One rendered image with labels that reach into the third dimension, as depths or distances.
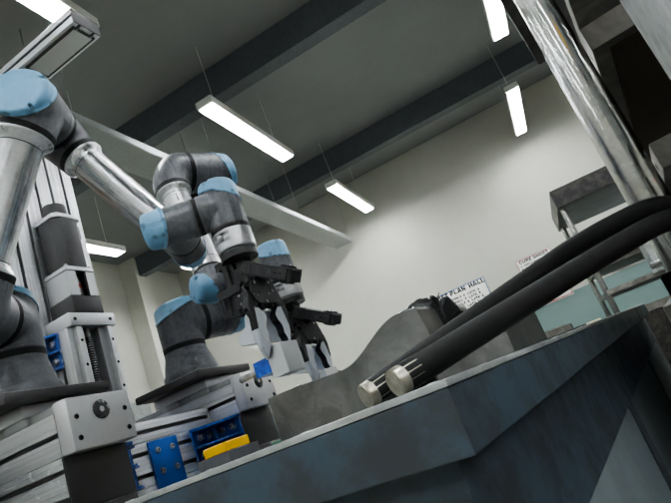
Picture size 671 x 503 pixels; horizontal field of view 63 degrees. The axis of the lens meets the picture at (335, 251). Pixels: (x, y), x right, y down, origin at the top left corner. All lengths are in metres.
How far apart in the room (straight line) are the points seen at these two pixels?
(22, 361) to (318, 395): 0.56
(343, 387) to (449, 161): 7.86
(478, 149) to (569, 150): 1.28
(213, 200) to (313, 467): 0.79
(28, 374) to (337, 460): 0.93
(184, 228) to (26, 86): 0.41
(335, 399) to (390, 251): 7.69
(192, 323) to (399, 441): 1.31
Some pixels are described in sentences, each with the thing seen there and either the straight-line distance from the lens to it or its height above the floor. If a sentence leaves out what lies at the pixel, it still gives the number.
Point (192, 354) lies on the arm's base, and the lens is 1.54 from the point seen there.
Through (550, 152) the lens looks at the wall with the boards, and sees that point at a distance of 8.65.
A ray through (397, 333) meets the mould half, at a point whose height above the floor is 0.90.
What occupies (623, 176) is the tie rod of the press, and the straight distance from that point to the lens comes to 1.02.
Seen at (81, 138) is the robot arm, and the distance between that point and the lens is 1.34.
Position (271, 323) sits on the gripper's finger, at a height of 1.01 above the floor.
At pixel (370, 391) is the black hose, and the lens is 0.60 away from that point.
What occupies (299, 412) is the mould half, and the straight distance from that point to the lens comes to 1.11.
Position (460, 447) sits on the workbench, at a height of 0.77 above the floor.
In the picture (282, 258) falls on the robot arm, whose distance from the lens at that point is 1.33.
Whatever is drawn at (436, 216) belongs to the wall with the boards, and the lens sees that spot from 8.61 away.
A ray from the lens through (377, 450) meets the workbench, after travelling 0.31.
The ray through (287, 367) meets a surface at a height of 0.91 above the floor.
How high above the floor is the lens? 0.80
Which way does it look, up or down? 16 degrees up
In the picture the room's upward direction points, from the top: 21 degrees counter-clockwise
